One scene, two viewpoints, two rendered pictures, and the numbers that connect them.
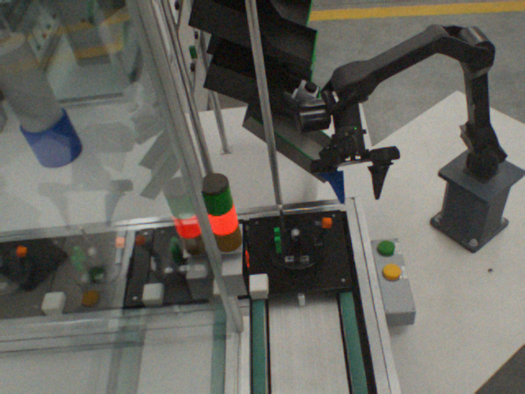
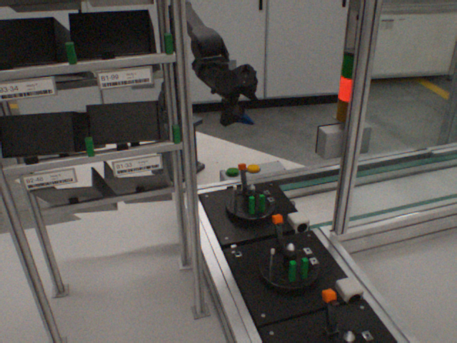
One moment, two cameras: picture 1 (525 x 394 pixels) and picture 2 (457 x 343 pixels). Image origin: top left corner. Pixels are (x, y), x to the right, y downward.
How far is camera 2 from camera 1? 151 cm
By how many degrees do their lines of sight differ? 82
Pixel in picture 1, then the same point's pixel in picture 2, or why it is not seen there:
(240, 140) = (40, 333)
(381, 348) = (311, 170)
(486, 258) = (207, 163)
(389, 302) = (278, 168)
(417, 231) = not seen: hidden behind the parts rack
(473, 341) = not seen: hidden behind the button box
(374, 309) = (284, 175)
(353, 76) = (212, 32)
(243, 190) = (143, 306)
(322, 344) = (317, 202)
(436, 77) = not seen: outside the picture
